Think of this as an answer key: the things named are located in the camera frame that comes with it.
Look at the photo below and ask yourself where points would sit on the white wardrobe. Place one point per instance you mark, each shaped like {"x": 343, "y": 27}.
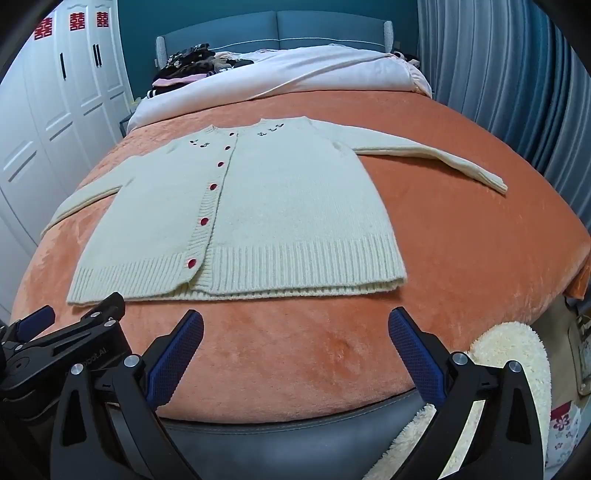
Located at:
{"x": 46, "y": 115}

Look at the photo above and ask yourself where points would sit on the blue padded headboard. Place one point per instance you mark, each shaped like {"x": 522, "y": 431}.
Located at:
{"x": 323, "y": 25}

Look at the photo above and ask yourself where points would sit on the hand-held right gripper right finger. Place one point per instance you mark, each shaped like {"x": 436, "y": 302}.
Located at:
{"x": 415, "y": 355}

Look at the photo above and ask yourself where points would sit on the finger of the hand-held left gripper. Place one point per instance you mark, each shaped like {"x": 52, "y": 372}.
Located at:
{"x": 99, "y": 311}
{"x": 36, "y": 317}

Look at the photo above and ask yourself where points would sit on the blue-grey curtain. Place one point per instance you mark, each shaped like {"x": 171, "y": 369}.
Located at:
{"x": 498, "y": 69}

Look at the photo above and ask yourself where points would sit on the orange plush blanket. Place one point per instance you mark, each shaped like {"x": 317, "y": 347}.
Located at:
{"x": 461, "y": 258}

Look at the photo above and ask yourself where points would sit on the beige storage box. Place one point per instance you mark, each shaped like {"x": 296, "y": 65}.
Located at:
{"x": 579, "y": 341}

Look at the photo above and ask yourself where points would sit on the grey leather bed footboard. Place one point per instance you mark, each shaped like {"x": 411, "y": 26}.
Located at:
{"x": 286, "y": 447}

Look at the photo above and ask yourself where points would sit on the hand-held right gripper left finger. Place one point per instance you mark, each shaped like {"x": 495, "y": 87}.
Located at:
{"x": 178, "y": 355}

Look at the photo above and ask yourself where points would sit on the cream knit cardigan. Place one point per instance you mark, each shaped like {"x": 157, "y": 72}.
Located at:
{"x": 286, "y": 207}

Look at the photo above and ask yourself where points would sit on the white duvet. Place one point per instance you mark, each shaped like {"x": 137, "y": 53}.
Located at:
{"x": 300, "y": 69}

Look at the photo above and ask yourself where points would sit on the grey nightstand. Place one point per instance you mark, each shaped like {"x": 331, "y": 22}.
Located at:
{"x": 127, "y": 122}

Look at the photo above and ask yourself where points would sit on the floral cloth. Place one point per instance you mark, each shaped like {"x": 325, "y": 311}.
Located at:
{"x": 565, "y": 424}

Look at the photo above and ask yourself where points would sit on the pile of dark clothes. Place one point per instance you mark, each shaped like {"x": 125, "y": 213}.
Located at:
{"x": 184, "y": 64}

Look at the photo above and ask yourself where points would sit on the red paper cutout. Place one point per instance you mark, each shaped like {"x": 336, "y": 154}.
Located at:
{"x": 78, "y": 22}
{"x": 42, "y": 28}
{"x": 102, "y": 19}

